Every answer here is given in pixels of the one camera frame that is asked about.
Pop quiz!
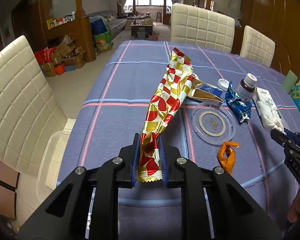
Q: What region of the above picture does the red gold foil wrapper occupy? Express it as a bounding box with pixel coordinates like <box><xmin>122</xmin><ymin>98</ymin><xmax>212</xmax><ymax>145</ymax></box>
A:
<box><xmin>138</xmin><ymin>48</ymin><xmax>195</xmax><ymax>182</ymax></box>

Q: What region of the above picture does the pile of cardboard boxes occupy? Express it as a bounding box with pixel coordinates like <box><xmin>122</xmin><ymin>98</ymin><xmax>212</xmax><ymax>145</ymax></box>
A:
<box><xmin>35</xmin><ymin>35</ymin><xmax>86</xmax><ymax>77</ymax></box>

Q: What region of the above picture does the cream chair far right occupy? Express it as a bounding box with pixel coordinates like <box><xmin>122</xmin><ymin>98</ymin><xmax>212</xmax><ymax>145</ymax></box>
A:
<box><xmin>239</xmin><ymin>25</ymin><xmax>275</xmax><ymax>67</ymax></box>

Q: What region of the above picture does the blue foil snack wrapper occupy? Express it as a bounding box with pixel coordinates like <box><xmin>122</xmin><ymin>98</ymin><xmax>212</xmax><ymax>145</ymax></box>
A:
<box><xmin>225</xmin><ymin>81</ymin><xmax>252</xmax><ymax>124</ymax></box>

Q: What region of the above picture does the dark coffee table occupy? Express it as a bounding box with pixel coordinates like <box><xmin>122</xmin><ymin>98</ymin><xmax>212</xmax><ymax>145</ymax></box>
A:
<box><xmin>130</xmin><ymin>20</ymin><xmax>154</xmax><ymax>37</ymax></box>

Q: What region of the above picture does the cream chair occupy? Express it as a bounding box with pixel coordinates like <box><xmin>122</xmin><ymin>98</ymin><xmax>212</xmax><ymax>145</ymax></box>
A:
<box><xmin>239</xmin><ymin>25</ymin><xmax>275</xmax><ymax>67</ymax></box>
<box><xmin>0</xmin><ymin>36</ymin><xmax>75</xmax><ymax>226</ymax></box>
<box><xmin>170</xmin><ymin>3</ymin><xmax>235</xmax><ymax>53</ymax></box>

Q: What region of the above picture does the green printed bag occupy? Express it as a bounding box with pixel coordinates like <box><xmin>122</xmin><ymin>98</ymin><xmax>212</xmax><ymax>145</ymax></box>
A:
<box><xmin>94</xmin><ymin>31</ymin><xmax>113</xmax><ymax>55</ymax></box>

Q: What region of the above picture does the wooden divider cabinet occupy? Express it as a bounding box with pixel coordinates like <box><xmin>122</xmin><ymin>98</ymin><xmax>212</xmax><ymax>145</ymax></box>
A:
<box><xmin>38</xmin><ymin>0</ymin><xmax>96</xmax><ymax>62</ymax></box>

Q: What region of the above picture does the cream chair near left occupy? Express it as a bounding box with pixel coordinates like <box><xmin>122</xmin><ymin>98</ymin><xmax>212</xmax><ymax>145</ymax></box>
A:
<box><xmin>0</xmin><ymin>36</ymin><xmax>75</xmax><ymax>226</ymax></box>

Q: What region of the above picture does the grey sofa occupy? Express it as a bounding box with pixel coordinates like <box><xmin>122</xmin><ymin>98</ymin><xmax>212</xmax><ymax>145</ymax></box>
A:
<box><xmin>89</xmin><ymin>10</ymin><xmax>127</xmax><ymax>39</ymax></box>

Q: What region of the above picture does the orange peel piece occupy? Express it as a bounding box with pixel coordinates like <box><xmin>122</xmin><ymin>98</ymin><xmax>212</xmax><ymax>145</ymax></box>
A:
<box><xmin>217</xmin><ymin>141</ymin><xmax>240</xmax><ymax>174</ymax></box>

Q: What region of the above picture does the brown medicine bottle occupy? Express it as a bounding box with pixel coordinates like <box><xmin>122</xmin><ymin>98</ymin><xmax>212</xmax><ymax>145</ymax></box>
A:
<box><xmin>236</xmin><ymin>73</ymin><xmax>257</xmax><ymax>102</ymax></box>

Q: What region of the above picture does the cream chair far centre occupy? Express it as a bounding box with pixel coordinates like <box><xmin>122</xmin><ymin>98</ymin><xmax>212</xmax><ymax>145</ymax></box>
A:
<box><xmin>170</xmin><ymin>3</ymin><xmax>235</xmax><ymax>53</ymax></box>

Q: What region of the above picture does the blue plaid tablecloth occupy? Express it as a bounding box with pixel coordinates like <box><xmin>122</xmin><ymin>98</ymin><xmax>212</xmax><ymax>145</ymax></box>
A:
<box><xmin>58</xmin><ymin>41</ymin><xmax>300</xmax><ymax>228</ymax></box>

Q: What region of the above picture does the clear plastic trash bin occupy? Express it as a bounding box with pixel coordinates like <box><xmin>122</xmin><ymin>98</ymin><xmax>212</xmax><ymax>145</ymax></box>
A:
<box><xmin>36</xmin><ymin>129</ymin><xmax>71</xmax><ymax>203</ymax></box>

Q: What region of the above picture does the clear round plastic lid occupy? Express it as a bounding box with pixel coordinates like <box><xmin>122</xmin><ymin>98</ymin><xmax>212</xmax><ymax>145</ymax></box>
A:
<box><xmin>192</xmin><ymin>102</ymin><xmax>236</xmax><ymax>145</ymax></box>

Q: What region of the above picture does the green card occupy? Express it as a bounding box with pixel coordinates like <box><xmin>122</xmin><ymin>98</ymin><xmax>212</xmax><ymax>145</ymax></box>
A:
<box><xmin>282</xmin><ymin>70</ymin><xmax>298</xmax><ymax>94</ymax></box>

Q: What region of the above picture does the white bottle cap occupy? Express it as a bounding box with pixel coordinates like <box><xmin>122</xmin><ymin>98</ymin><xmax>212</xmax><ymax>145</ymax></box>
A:
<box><xmin>218</xmin><ymin>79</ymin><xmax>229</xmax><ymax>91</ymax></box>

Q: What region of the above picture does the blue gold torn carton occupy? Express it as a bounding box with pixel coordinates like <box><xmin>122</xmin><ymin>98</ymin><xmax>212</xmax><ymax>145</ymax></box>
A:
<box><xmin>187</xmin><ymin>74</ymin><xmax>223</xmax><ymax>106</ymax></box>

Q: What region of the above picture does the orange bucket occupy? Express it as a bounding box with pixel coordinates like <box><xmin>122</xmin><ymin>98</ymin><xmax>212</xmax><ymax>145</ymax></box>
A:
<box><xmin>55</xmin><ymin>62</ymin><xmax>65</xmax><ymax>75</ymax></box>

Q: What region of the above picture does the white green paper carton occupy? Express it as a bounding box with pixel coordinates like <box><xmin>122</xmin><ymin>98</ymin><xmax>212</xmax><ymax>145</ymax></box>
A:
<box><xmin>253</xmin><ymin>87</ymin><xmax>285</xmax><ymax>134</ymax></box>

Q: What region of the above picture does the wooden stool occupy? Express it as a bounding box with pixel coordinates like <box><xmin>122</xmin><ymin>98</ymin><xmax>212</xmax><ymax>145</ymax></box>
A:
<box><xmin>156</xmin><ymin>11</ymin><xmax>162</xmax><ymax>22</ymax></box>

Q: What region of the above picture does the right hand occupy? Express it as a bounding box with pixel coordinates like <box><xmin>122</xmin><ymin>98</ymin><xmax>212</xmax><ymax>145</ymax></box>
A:
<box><xmin>287</xmin><ymin>188</ymin><xmax>300</xmax><ymax>223</ymax></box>

